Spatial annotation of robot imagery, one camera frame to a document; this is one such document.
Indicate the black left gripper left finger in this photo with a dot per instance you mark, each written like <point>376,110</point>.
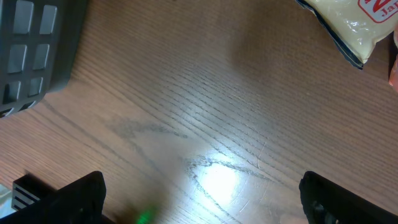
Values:
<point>78,202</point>

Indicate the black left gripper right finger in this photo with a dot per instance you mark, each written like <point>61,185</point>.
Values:
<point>324,201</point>

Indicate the orange tissue pack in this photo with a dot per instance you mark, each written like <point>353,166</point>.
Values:
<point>393,72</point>

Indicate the yellow wet wipes pack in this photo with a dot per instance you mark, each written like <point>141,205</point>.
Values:
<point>355,26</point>

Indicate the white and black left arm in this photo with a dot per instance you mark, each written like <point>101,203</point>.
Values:
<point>80,202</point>

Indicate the dark grey plastic basket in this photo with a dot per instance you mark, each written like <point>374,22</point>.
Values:
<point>39,41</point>

